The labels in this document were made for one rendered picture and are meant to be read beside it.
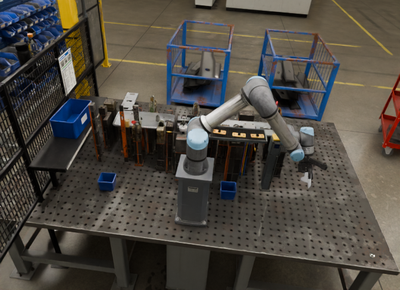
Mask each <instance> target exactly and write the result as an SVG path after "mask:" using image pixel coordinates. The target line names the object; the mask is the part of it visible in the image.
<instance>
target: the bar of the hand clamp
mask: <svg viewBox="0 0 400 290"><path fill-rule="evenodd" d="M138 105H139V104H138V102H135V104H133V115H134V121H138V123H139V125H140V117H139V106H138Z"/></svg>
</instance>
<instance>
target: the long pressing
mask: <svg viewBox="0 0 400 290"><path fill-rule="evenodd" d="M157 115H159V116H160V120H164V125H166V122H165V121H166V120H168V121H173V122H174V118H175V115H172V114H166V113H150V112H141V111H140V112H139V117H140V120H141V118H142V120H141V121H142V123H141V124H142V129H157V127H158V125H159V122H158V121H156V116H157ZM163 117H164V118H163ZM180 117H181V116H178V118H177V119H178V120H183V118H182V119H181V118H180ZM124 119H130V127H132V126H133V124H132V121H133V120H134V115H133V111H126V110H124ZM244 123H251V124H254V125H255V127H256V129H260V128H261V127H263V128H269V130H265V133H266V137H271V136H272V134H275V132H274V131H273V130H270V125H269V124H268V123H263V122H254V121H238V120H226V121H224V122H223V123H222V124H223V125H229V127H233V126H234V124H238V125H239V126H242V127H243V124H244ZM112 125H113V126H117V127H121V123H120V112H118V113H117V115H116V117H115V119H114V121H113V123H112ZM219 126H220V124H219ZM287 126H288V128H289V129H290V131H291V132H294V128H293V126H291V125H289V124H287Z"/></svg>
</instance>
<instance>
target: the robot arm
mask: <svg viewBox="0 0 400 290"><path fill-rule="evenodd" d="M247 106H254V108H255V109H256V110H257V111H258V113H259V114H260V116H261V117H262V118H263V119H266V121H267V122H268V124H269V125H270V127H271V128H272V129H273V131H274V132H275V134H276V135H277V137H278V138H279V139H280V143H281V144H282V145H283V146H284V147H285V148H286V150H287V151H288V153H289V155H290V157H291V159H292V160H293V161H298V172H301V173H303V174H304V175H305V176H304V177H302V178H301V181H303V182H306V183H308V188H309V187H310V186H311V181H312V179H313V164H314V165H316V166H318V167H319V168H321V169H323V170H327V168H328V165H327V164H325V163H322V162H321V161H318V160H317V159H315V158H313V157H310V156H313V155H314V129H313V128H312V127H302V128H301V130H300V131H298V132H291V131H290V129H289V128H288V126H287V124H286V123H285V121H284V120H283V119H282V117H281V115H280V114H279V112H278V107H277V105H276V103H275V101H274V98H273V95H272V93H271V90H270V88H269V85H268V82H267V81H266V80H265V79H264V78H263V77H260V76H254V77H252V78H250V79H249V80H248V81H247V83H246V85H245V86H244V87H243V88H241V89H240V93H239V94H237V95H236V96H234V97H233V98H232V99H230V100H228V101H227V102H225V103H224V104H223V105H221V106H220V107H218V108H217V109H215V110H214V111H212V112H211V113H209V114H208V115H207V116H200V117H194V118H192V119H191V120H190V121H189V123H188V126H187V148H186V157H185V159H184V162H183V169H184V171H185V172H186V173H187V174H190V175H193V176H200V175H203V174H205V173H206V172H207V171H208V168H209V164H208V160H207V148H208V135H209V134H211V133H212V132H213V131H214V128H215V127H217V126H218V125H219V124H222V123H223V122H224V121H226V120H227V119H229V118H231V117H232V116H233V115H235V114H236V113H238V112H240V111H241V110H243V109H244V108H246V107H247Z"/></svg>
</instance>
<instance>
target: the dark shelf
mask: <svg viewBox="0 0 400 290"><path fill-rule="evenodd" d="M79 99H84V100H90V101H92V102H94V103H95V107H96V117H97V118H98V117H99V109H98V108H99V106H100V105H104V102H105V100H106V99H108V98H107V97H100V96H84V95H81V97H80V98H79ZM91 129H92V125H91V121H90V122H89V123H88V124H87V126H86V127H85V128H84V130H83V131H82V133H81V134H80V135H79V137H78V138H77V139H70V138H61V137H55V136H54V134H52V136H51V137H50V138H49V139H48V141H47V142H46V144H45V145H44V146H43V148H42V149H41V150H40V152H39V153H38V155H37V156H36V157H35V159H34V160H33V161H32V162H31V164H30V165H29V170H37V171H52V172H61V173H66V172H67V170H68V168H69V167H70V165H71V163H72V162H73V160H74V158H75V156H76V155H77V153H78V151H79V149H80V148H81V146H82V145H83V143H84V141H85V139H86V138H87V136H88V134H89V132H90V130H91Z"/></svg>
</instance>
